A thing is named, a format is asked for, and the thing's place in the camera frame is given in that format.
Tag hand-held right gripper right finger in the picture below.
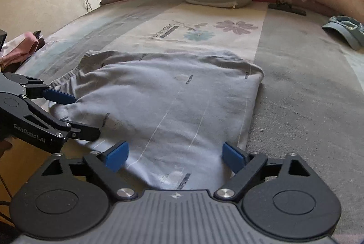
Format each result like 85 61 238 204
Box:
214 142 310 200

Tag bed with patchwork sheet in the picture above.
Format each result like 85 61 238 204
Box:
0 0 364 222

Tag blue cap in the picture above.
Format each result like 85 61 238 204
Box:
322 15 364 50

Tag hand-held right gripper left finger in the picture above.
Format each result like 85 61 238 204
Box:
43 141 137 202

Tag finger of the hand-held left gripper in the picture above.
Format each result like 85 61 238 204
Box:
21 99 101 142
3 73 77 106

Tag grey pants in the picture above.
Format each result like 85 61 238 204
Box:
50 51 264 190

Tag pink clothing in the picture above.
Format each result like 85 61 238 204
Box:
0 30 46 68

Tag black phone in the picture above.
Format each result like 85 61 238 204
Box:
268 3 307 16

